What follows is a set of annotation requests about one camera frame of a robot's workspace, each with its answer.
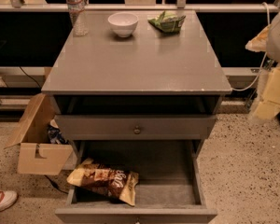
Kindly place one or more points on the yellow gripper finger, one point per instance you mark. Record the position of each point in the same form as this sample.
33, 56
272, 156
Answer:
268, 105
258, 43

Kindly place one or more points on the brown chip bag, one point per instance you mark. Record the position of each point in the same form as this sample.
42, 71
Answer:
100, 179

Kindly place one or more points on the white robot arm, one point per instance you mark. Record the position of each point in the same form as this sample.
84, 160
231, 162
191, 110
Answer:
272, 50

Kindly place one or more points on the green chip bag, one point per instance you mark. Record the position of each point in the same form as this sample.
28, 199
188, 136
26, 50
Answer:
168, 22

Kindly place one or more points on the grey top drawer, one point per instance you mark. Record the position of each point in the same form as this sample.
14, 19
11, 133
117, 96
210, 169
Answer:
135, 127

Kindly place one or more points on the grey drawer cabinet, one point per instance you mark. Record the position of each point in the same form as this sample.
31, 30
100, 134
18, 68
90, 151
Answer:
148, 73

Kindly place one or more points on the grey open middle drawer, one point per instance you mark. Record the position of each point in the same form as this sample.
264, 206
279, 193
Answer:
169, 189

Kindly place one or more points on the blue snack bag in box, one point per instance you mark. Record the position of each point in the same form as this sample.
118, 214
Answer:
55, 136

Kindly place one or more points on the white ceramic bowl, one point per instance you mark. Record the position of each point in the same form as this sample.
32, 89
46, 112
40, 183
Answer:
123, 24

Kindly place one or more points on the clear plastic water bottle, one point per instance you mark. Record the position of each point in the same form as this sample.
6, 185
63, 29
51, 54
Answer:
76, 9

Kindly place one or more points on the open cardboard box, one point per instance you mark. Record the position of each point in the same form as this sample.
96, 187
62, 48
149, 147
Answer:
38, 156

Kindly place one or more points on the white red sneaker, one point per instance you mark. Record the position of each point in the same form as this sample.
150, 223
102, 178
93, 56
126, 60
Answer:
7, 199

